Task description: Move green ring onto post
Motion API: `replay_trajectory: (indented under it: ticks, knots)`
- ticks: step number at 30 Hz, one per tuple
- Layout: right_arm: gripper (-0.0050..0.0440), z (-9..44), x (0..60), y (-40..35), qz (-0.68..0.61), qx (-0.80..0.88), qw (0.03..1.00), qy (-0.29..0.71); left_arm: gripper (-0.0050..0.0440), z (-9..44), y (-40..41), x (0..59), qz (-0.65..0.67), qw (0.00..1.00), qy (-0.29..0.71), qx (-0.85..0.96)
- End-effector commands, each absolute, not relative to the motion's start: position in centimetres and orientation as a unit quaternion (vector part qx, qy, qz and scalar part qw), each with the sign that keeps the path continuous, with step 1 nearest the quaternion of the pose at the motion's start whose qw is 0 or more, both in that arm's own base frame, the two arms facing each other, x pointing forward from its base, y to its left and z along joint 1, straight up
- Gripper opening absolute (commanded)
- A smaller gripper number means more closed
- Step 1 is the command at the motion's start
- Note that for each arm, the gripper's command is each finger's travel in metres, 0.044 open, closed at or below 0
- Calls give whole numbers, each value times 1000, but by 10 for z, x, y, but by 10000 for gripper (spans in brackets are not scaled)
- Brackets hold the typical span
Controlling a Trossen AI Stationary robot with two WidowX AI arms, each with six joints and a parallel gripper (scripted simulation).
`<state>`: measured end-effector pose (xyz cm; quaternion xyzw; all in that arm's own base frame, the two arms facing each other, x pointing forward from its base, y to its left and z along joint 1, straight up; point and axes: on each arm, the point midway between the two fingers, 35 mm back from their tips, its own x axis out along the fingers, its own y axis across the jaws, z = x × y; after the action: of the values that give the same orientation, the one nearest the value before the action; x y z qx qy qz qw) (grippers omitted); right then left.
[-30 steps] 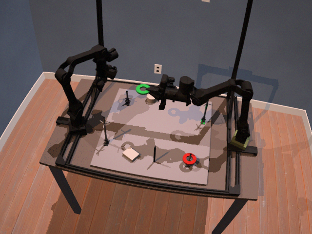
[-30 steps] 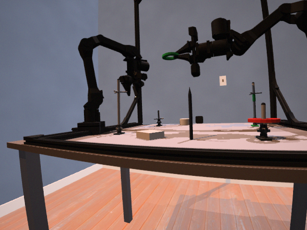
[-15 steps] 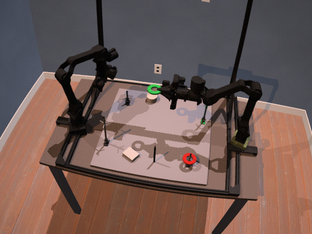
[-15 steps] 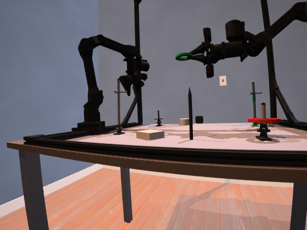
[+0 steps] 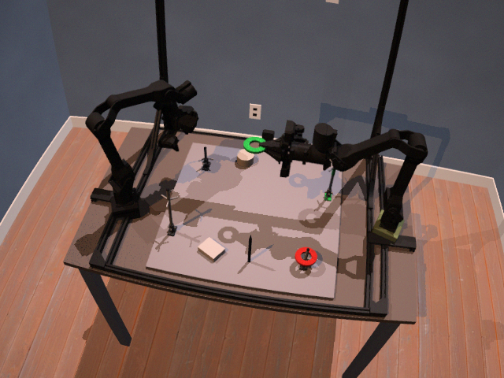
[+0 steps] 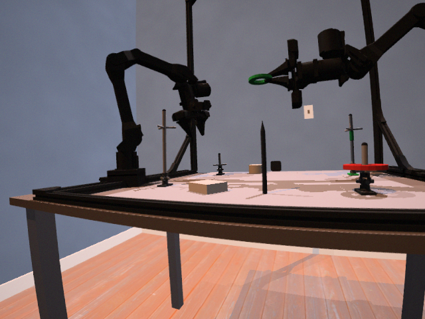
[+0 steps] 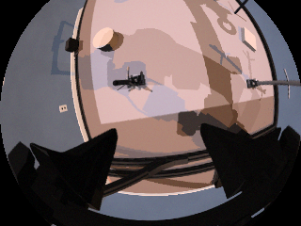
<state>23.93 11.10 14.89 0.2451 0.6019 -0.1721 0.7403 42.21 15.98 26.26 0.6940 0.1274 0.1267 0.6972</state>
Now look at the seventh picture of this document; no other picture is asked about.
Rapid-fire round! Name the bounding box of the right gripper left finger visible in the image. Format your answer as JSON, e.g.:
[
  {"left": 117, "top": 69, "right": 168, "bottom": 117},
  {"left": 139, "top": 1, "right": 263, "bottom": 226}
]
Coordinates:
[{"left": 30, "top": 128, "right": 118, "bottom": 211}]

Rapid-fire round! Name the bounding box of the tall brown post with crossbar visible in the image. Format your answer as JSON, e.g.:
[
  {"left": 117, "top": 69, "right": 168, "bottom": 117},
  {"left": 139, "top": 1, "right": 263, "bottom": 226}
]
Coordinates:
[{"left": 246, "top": 78, "right": 301, "bottom": 98}]

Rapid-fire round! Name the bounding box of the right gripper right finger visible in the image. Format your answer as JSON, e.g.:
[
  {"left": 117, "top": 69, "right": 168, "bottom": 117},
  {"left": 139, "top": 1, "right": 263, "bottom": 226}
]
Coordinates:
[{"left": 200, "top": 123, "right": 281, "bottom": 199}]

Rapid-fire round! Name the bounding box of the beige short cylinder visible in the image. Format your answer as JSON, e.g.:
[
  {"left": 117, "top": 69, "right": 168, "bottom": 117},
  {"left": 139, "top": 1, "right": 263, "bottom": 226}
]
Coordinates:
[{"left": 93, "top": 27, "right": 119, "bottom": 52}]

